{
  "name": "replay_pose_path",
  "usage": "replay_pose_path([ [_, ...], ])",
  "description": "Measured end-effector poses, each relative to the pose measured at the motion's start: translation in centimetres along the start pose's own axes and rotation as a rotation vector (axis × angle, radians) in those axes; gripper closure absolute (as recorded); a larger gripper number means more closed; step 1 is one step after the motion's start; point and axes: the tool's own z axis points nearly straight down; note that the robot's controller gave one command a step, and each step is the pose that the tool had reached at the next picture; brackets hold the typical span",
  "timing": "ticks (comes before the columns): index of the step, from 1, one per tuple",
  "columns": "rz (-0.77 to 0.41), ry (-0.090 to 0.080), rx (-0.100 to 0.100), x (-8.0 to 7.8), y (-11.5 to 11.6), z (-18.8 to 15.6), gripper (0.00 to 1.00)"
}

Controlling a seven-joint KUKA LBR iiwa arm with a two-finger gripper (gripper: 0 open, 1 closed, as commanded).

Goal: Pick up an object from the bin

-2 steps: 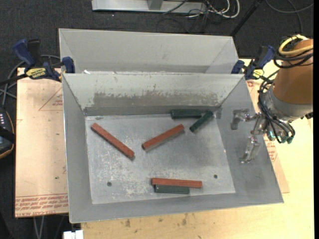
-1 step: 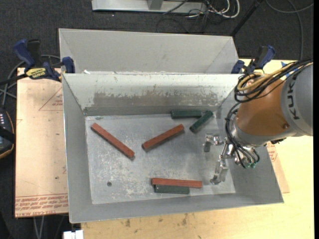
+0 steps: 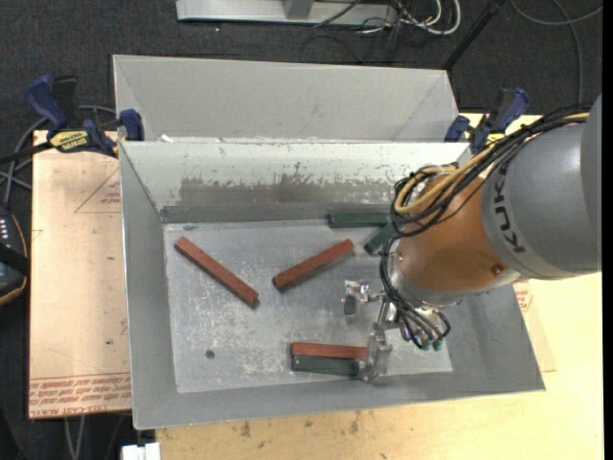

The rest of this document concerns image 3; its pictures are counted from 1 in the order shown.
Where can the dark green flat block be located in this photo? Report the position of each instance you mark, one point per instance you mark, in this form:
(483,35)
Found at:
(377,241)
(356,219)

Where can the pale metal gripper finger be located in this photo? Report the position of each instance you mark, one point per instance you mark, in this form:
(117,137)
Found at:
(378,360)
(355,291)

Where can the brown cardboard board red print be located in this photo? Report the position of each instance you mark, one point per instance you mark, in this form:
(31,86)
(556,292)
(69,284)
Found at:
(76,281)

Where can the red-brown flat block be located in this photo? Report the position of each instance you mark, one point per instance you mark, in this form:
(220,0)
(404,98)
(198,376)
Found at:
(215,270)
(328,351)
(313,264)

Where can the grey metal bin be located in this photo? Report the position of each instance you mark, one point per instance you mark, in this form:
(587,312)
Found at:
(239,333)

